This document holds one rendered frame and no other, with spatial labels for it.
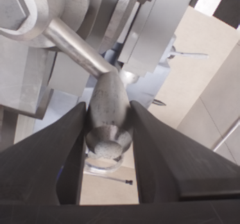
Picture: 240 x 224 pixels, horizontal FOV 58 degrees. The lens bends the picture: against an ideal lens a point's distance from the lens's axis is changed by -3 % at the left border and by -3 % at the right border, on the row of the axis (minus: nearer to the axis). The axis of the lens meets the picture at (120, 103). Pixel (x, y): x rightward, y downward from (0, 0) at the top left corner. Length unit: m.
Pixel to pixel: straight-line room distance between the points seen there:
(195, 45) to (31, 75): 3.93
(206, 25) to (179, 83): 1.16
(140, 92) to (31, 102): 0.42
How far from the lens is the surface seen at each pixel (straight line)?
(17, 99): 0.28
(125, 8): 0.29
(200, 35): 4.08
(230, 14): 0.42
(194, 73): 4.37
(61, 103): 0.58
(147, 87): 0.64
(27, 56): 0.25
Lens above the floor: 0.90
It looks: 14 degrees up
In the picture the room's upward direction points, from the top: 107 degrees clockwise
